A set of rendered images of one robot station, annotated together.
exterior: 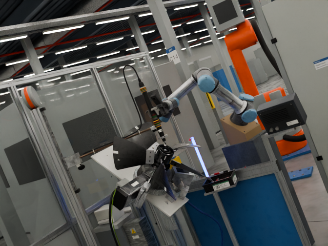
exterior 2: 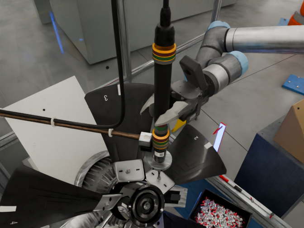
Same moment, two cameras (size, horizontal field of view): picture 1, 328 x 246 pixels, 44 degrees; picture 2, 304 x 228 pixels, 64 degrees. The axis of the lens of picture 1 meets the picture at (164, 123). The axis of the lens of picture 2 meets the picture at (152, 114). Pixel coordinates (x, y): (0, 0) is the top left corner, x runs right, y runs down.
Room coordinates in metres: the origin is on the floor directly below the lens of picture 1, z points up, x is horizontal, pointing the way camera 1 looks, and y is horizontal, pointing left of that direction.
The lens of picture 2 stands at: (2.39, -0.02, 1.88)
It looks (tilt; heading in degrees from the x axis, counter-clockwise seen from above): 45 degrees down; 12
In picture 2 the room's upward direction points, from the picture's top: straight up
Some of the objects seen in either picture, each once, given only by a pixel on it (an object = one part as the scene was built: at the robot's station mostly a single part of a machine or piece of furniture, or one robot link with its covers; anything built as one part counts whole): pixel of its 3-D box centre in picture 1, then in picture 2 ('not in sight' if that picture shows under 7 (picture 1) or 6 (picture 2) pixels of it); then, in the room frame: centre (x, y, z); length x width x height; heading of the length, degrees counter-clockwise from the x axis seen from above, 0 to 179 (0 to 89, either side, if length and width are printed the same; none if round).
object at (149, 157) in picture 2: (158, 131); (156, 149); (2.79, 0.05, 1.34); 0.09 x 0.07 x 0.10; 90
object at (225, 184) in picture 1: (220, 182); (219, 219); (2.85, -0.21, 0.84); 0.22 x 0.17 x 0.07; 70
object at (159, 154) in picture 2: (151, 110); (161, 109); (2.79, 0.04, 1.50); 0.04 x 0.04 x 0.46
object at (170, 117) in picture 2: (156, 111); (171, 120); (2.78, 0.02, 1.48); 0.09 x 0.03 x 0.06; 155
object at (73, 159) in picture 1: (72, 160); not in sight; (2.78, 0.67, 1.38); 0.10 x 0.07 x 0.08; 90
